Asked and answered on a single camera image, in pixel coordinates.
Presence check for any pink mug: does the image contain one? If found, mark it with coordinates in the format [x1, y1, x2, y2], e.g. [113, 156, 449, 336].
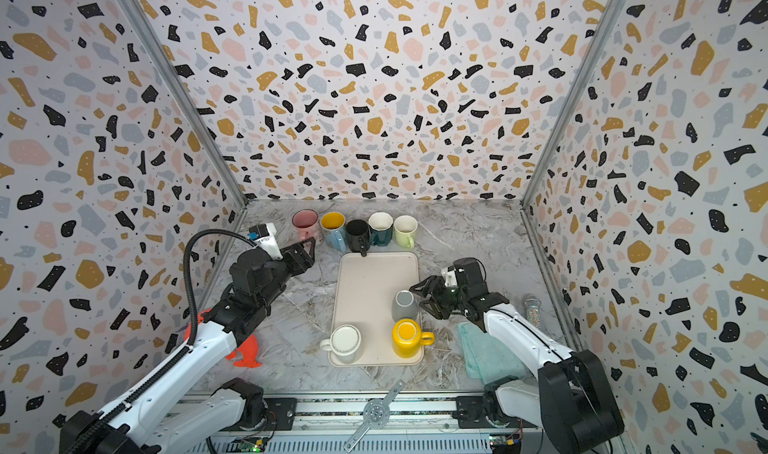
[292, 209, 323, 243]

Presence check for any blue butterfly mug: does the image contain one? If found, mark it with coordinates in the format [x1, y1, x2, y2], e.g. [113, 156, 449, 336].
[320, 212, 347, 254]

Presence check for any light green mug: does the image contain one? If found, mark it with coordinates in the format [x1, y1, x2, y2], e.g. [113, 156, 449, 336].
[393, 215, 419, 250]

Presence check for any black mug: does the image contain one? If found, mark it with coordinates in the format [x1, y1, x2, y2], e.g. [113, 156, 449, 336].
[345, 219, 371, 257]

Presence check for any dark green mug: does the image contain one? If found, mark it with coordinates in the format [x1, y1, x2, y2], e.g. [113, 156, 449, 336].
[368, 212, 394, 247]

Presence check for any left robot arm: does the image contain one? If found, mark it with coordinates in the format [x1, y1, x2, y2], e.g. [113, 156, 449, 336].
[59, 238, 316, 453]

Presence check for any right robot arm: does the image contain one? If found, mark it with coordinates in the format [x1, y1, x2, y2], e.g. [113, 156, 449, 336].
[409, 258, 625, 453]

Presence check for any grey mug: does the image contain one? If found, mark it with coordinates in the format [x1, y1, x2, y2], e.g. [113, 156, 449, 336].
[391, 290, 419, 323]

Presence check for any yellow mug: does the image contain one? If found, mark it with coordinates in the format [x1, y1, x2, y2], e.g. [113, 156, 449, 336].
[392, 318, 435, 359]

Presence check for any white mug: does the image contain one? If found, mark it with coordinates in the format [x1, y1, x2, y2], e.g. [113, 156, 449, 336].
[320, 324, 362, 364]

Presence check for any beige plastic tray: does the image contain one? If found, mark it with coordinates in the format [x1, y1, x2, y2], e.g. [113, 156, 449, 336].
[332, 252, 424, 367]

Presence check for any light green cloth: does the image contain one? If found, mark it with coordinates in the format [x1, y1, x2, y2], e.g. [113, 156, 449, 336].
[458, 322, 531, 384]

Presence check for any glitter filled glass tube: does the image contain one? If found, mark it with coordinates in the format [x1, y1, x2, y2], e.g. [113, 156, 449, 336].
[523, 295, 542, 329]

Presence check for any red shark toy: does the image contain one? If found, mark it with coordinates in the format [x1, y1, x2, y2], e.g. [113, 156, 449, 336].
[174, 311, 260, 372]

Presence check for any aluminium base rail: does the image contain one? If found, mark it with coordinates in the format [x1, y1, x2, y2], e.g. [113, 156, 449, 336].
[116, 390, 628, 454]

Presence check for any metal perforated bracket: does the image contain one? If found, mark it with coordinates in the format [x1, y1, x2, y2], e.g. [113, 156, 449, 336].
[344, 379, 406, 453]

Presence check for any left black corrugated cable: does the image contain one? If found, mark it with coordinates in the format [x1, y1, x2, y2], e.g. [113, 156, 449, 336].
[62, 228, 256, 454]

